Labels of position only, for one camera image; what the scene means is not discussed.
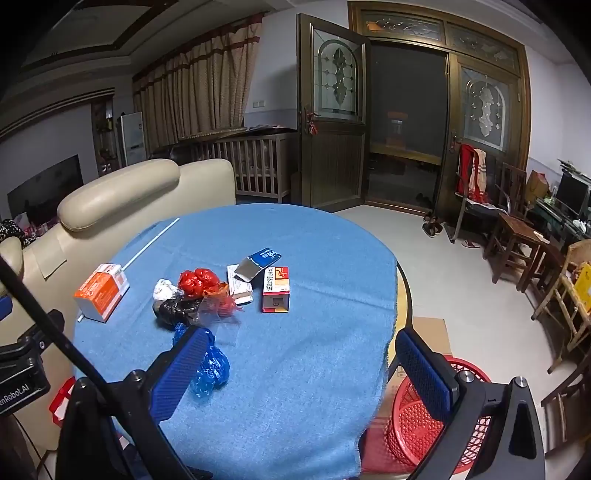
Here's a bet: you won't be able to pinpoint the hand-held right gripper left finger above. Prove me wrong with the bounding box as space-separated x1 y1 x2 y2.
58 327 214 480

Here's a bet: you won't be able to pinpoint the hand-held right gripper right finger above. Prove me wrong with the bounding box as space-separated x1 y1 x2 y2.
396 327 546 480

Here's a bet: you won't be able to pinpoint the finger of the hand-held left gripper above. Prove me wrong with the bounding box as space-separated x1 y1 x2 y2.
0 294 64 346

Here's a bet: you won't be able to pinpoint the blue plastic bag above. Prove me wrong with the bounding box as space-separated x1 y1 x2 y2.
173 323 232 400

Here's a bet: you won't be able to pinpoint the red plastic basket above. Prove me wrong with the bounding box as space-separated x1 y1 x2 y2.
385 356 495 476

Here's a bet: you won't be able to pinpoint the black plastic bag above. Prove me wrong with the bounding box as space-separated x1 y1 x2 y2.
156 295 206 330

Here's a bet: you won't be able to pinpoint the orange plastic wrapper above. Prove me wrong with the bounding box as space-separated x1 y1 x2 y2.
196 281 246 330

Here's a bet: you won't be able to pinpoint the white tissue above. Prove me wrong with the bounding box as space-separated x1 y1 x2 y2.
152 278 182 302

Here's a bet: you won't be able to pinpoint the red plastic bag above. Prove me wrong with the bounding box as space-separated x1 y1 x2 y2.
178 268 220 298

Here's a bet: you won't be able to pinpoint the red and white medicine box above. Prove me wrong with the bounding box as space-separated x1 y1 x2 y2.
261 266 291 313

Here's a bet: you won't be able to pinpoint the blue carton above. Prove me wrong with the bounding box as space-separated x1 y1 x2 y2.
235 248 282 282

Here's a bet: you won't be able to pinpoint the flat cardboard box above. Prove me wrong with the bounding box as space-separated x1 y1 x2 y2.
360 316 455 476

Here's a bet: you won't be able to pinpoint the red and white bag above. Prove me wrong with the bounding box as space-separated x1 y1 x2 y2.
48 376 77 425

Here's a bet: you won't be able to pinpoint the beige paper patch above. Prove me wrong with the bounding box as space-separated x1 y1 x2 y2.
34 228 68 280

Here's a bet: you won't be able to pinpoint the floral cloth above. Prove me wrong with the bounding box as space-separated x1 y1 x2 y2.
0 219 28 250

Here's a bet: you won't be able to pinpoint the orange and white medicine box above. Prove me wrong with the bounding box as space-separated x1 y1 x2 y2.
73 263 131 323

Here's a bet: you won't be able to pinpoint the television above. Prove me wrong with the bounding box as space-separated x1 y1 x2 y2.
7 154 85 227

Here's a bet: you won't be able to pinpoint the thin white stick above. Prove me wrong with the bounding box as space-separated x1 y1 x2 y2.
78 218 181 322

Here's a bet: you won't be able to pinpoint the dark wooden chair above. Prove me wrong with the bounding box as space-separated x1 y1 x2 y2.
540 342 591 457

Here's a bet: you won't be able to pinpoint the beige leather sofa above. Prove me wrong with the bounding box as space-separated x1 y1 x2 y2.
0 158 237 480

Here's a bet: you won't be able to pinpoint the wooden stool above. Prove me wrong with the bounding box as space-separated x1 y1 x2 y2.
484 212 541 284
517 231 566 294

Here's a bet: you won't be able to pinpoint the yellow box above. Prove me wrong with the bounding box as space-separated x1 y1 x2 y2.
573 262 591 319

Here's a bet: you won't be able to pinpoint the display cabinet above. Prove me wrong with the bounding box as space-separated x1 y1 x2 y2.
91 97 122 178

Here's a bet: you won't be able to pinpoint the glass desk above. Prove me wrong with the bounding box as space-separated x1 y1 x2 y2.
526 196 591 250

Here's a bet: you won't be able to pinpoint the red garment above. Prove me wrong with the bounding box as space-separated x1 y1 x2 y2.
457 144 490 204

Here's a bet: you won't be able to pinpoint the wooden armchair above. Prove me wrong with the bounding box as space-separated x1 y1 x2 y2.
494 162 529 217

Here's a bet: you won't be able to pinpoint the white standing air conditioner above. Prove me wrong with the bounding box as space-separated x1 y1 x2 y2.
120 111 148 168

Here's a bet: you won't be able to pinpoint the striped beige cloth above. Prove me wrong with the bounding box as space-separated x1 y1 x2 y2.
475 148 489 192

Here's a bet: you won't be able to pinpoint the brown paper bag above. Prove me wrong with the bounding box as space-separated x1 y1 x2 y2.
524 170 550 204

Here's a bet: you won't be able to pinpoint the wooden crib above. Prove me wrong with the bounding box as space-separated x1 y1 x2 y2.
178 128 298 204

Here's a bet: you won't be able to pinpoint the computer monitor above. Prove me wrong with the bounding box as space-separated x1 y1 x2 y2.
554 173 591 217

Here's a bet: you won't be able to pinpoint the open wooden glass door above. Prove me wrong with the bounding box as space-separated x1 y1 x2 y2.
297 13 371 214

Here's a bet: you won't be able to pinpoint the closed wooden glass door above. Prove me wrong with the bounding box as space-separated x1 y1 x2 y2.
447 54 529 222

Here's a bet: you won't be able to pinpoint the beige striped curtains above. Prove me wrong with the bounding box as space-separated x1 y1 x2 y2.
133 13 265 146

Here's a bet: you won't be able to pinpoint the black cable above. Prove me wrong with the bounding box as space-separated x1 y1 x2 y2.
13 414 49 480
0 254 118 408

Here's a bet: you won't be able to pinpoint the metal frame chair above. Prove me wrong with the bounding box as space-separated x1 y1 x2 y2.
450 138 509 243

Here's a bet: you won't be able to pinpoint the wooden door frame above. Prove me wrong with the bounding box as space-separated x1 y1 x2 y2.
347 0 532 222

